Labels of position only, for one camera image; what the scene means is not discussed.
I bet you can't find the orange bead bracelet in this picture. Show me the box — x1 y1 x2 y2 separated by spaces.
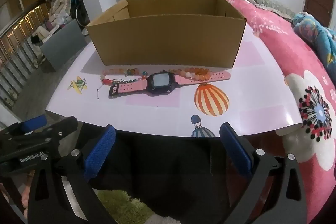
169 67 213 83

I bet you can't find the multicolour bead bracelet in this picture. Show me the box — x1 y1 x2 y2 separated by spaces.
100 68 148 86

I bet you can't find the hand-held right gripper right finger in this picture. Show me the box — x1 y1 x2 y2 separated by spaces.
219 122 307 224

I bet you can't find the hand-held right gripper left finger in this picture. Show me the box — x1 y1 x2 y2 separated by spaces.
26 124 117 224

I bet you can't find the pink strap black watch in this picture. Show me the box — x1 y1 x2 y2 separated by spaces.
108 70 232 99

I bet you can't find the pink floral blanket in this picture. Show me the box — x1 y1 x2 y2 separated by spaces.
220 0 336 224

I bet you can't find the grey patterned quilt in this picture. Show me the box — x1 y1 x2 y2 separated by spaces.
238 0 296 20

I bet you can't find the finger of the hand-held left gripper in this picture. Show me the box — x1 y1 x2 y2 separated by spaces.
0 114 48 139
8 116 78 151

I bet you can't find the brown cardboard box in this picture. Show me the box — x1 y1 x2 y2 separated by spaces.
86 0 247 69

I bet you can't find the metal railing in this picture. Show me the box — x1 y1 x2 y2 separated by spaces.
0 0 53 109

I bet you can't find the bicycle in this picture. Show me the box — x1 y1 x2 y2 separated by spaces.
75 0 91 28

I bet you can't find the green white plush toy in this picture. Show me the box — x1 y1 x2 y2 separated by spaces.
96 189 155 224

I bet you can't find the blue patterned blanket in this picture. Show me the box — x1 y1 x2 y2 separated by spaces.
292 12 336 75

